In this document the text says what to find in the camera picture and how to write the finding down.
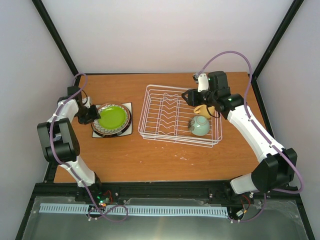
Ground yellow mug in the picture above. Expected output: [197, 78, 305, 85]
[193, 104, 215, 119]

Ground green plate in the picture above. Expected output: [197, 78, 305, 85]
[98, 105, 128, 130]

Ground mint green bowl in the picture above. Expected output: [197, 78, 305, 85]
[188, 115, 210, 137]

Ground white wire dish rack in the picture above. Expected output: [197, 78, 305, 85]
[138, 84, 223, 148]

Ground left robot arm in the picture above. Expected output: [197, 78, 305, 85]
[37, 86, 104, 202]

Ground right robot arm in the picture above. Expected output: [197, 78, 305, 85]
[181, 71, 298, 195]

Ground white square plate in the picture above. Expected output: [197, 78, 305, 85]
[91, 101, 133, 139]

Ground patterned round plate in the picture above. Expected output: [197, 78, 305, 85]
[90, 101, 132, 136]

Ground small circuit board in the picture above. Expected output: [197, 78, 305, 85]
[96, 190, 113, 207]

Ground metal base sheet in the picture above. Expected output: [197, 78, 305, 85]
[19, 197, 314, 240]

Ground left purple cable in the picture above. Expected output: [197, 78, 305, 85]
[49, 72, 129, 223]

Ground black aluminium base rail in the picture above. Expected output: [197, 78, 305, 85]
[33, 178, 300, 208]

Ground blue slotted cable duct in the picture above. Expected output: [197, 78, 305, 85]
[38, 203, 228, 218]

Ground left black frame post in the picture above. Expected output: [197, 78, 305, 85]
[31, 0, 79, 76]

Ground black frame post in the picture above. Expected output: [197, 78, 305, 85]
[251, 0, 304, 83]
[31, 0, 79, 76]

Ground right black frame post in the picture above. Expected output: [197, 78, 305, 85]
[251, 0, 304, 83]

